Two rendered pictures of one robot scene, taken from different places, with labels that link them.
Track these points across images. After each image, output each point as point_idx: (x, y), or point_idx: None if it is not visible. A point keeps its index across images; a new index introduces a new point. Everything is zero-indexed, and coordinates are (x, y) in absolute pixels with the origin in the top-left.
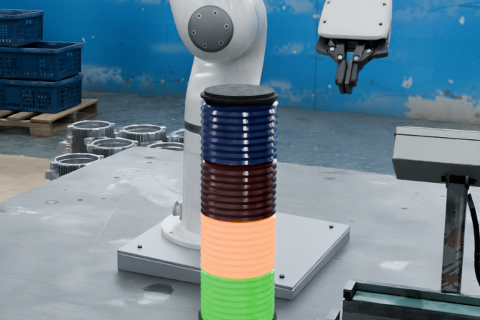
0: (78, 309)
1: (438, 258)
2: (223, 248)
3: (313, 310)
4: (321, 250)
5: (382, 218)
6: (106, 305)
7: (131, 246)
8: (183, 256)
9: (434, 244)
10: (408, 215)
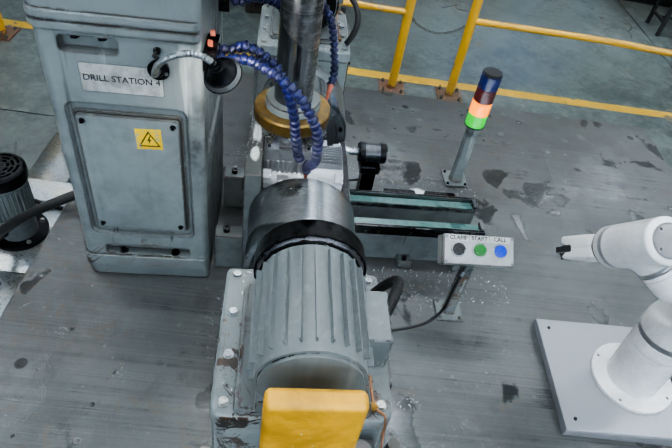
0: (611, 287)
1: (488, 413)
2: None
3: (516, 314)
4: (554, 373)
5: None
6: (605, 294)
7: None
8: (611, 333)
9: (502, 444)
10: None
